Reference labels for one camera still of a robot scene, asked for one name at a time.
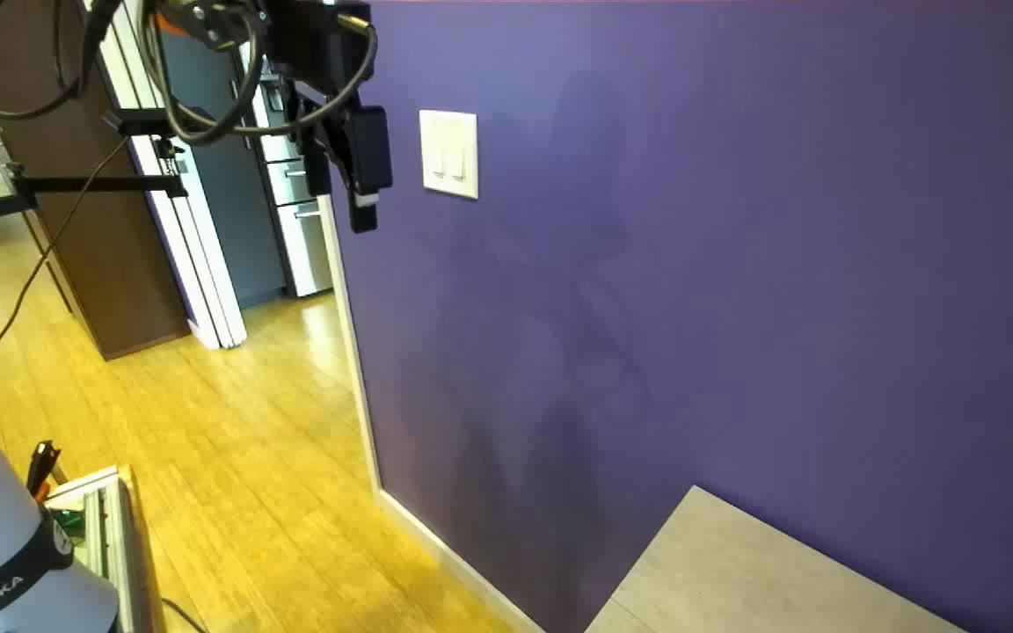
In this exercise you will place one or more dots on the white rocker light switch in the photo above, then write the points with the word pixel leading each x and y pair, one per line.
pixel 458 152
pixel 437 149

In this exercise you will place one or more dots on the grey stone-look cabinet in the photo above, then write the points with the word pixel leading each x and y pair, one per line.
pixel 739 575

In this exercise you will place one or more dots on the white baseboard trim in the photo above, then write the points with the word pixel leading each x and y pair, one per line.
pixel 413 514

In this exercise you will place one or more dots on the black orange clamp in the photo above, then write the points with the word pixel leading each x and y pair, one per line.
pixel 39 461

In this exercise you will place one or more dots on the brown wooden cabinet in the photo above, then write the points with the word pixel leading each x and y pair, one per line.
pixel 95 223

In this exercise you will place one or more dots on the aluminium frame robot table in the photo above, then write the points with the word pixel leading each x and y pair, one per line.
pixel 108 530

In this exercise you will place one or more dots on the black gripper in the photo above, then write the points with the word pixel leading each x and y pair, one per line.
pixel 319 47

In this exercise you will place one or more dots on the black camera stand bar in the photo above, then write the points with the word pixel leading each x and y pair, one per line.
pixel 87 184

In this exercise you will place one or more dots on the white door frame panels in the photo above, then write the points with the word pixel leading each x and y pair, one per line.
pixel 195 258

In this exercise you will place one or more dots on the white drawer unit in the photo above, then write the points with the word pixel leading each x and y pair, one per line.
pixel 301 223

